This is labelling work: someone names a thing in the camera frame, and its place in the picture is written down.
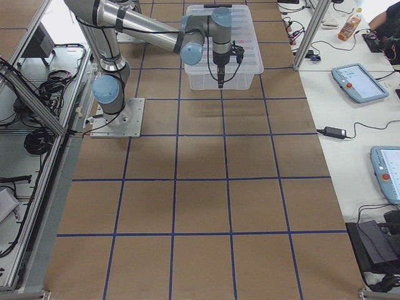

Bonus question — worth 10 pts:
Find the black box handle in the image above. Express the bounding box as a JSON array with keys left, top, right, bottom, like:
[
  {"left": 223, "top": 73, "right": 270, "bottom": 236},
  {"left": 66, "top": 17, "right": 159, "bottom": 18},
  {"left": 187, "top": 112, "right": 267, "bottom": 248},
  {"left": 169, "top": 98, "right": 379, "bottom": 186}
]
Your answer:
[{"left": 203, "top": 4, "right": 233, "bottom": 9}]

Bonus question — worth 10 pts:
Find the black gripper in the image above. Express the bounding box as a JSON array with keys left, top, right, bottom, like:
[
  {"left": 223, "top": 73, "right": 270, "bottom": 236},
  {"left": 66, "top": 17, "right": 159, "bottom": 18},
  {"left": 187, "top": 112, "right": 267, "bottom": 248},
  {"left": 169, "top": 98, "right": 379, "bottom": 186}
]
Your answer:
[{"left": 212, "top": 41, "right": 244, "bottom": 89}]

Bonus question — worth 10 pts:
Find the black power adapter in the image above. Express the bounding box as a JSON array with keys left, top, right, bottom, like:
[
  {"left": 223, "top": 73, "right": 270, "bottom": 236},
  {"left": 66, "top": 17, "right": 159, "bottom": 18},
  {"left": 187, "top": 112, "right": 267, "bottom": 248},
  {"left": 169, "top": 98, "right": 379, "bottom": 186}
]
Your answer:
[{"left": 323, "top": 126, "right": 347, "bottom": 139}]

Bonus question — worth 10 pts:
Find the aluminium frame post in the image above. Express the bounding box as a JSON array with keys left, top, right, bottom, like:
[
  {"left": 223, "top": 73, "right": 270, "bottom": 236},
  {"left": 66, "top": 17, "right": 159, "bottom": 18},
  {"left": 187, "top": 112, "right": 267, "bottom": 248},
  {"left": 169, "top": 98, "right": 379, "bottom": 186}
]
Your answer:
[{"left": 292, "top": 0, "right": 330, "bottom": 71}]

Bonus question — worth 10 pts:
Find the blue teach pendant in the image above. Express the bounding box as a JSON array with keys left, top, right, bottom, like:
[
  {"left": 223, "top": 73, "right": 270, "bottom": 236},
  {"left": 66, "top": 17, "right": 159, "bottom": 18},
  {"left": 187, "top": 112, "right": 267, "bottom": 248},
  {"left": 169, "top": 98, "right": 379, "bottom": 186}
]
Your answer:
[
  {"left": 370, "top": 146, "right": 399, "bottom": 204},
  {"left": 331, "top": 63, "right": 389, "bottom": 103}
]

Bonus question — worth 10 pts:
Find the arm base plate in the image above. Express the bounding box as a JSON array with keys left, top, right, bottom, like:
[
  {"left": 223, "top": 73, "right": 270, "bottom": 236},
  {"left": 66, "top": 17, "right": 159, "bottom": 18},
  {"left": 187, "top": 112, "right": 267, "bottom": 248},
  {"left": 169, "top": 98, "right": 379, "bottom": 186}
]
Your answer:
[{"left": 90, "top": 97, "right": 145, "bottom": 138}]

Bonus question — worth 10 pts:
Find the clear plastic storage box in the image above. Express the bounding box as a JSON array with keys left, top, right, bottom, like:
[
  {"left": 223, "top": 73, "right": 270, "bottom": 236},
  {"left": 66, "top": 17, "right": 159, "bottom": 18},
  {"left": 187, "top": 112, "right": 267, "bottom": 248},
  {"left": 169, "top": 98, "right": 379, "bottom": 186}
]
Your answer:
[{"left": 183, "top": 4, "right": 264, "bottom": 91}]

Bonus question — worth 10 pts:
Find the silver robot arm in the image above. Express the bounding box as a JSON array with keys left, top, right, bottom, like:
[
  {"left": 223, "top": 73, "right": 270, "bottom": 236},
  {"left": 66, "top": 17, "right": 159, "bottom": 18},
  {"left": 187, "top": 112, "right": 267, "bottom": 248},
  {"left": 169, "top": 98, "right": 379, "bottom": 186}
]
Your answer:
[{"left": 65, "top": 1, "right": 244, "bottom": 89}]

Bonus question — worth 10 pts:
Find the orange drink bottle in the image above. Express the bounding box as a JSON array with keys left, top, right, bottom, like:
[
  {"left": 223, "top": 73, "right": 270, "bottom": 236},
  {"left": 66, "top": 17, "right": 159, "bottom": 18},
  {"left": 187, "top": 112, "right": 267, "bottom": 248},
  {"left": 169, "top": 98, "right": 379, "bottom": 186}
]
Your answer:
[{"left": 337, "top": 7, "right": 362, "bottom": 41}]

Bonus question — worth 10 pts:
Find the clear plastic box lid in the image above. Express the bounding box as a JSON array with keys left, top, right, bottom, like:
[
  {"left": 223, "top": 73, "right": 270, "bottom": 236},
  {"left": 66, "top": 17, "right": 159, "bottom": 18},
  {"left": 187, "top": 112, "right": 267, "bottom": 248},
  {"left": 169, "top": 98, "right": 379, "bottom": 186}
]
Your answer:
[{"left": 184, "top": 4, "right": 264, "bottom": 78}]

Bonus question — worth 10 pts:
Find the black cable bundle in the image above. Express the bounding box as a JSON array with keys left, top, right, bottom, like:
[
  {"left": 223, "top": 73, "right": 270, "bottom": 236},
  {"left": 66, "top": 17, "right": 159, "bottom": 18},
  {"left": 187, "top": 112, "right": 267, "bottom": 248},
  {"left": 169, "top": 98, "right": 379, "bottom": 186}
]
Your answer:
[{"left": 24, "top": 127, "right": 53, "bottom": 156}]

